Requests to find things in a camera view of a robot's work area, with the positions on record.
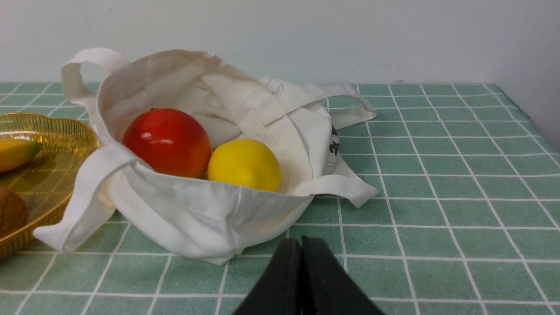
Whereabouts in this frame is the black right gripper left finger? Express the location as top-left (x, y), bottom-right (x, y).
top-left (234, 238), bottom-right (302, 315)

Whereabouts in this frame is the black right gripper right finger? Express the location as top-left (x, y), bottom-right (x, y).
top-left (301, 237), bottom-right (384, 315)

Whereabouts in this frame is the red tomato fruit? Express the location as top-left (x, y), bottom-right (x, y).
top-left (122, 108), bottom-right (212, 178)

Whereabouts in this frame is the white cloth tote bag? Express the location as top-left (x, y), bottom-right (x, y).
top-left (33, 48), bottom-right (379, 265)

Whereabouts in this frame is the brown kiwi fruit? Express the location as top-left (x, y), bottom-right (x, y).
top-left (0, 187), bottom-right (29, 238)

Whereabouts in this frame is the yellow lemon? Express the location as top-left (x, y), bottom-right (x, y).
top-left (207, 138), bottom-right (282, 192)

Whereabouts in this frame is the green checkered tablecloth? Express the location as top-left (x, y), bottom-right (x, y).
top-left (0, 84), bottom-right (560, 315)

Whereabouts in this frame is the yellow banana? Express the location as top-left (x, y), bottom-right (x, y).
top-left (0, 138), bottom-right (42, 173)

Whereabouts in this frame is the golden wire fruit basket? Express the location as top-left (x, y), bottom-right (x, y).
top-left (1, 113), bottom-right (98, 259)

